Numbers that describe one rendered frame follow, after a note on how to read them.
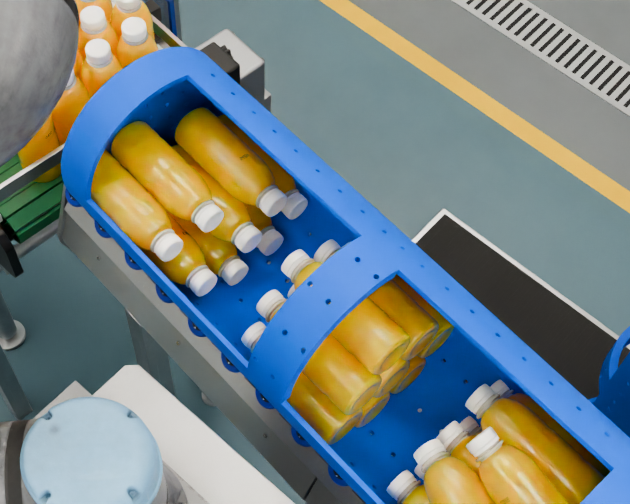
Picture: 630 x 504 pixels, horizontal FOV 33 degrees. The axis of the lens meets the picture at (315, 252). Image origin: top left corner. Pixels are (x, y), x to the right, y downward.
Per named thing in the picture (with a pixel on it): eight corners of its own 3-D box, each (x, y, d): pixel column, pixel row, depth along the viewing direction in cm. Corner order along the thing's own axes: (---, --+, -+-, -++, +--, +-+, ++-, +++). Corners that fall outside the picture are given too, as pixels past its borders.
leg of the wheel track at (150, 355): (165, 449, 243) (139, 329, 189) (150, 431, 245) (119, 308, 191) (185, 433, 245) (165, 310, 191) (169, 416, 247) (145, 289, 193)
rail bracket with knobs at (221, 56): (202, 130, 179) (199, 91, 170) (175, 104, 181) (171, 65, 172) (246, 100, 182) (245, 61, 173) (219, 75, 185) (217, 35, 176)
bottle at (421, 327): (396, 366, 135) (305, 277, 141) (417, 359, 141) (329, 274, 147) (428, 326, 133) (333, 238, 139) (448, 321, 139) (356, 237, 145)
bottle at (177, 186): (118, 163, 153) (194, 240, 147) (102, 143, 147) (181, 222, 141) (152, 132, 154) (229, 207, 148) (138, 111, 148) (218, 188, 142)
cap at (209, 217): (198, 228, 146) (206, 237, 146) (191, 218, 143) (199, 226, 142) (218, 209, 147) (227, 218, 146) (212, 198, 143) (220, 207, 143)
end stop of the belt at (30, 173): (-1, 202, 163) (-5, 192, 161) (-4, 199, 164) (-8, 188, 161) (198, 72, 178) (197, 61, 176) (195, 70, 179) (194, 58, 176)
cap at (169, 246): (170, 228, 142) (178, 236, 142) (179, 237, 146) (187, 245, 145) (149, 248, 142) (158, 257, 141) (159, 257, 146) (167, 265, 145)
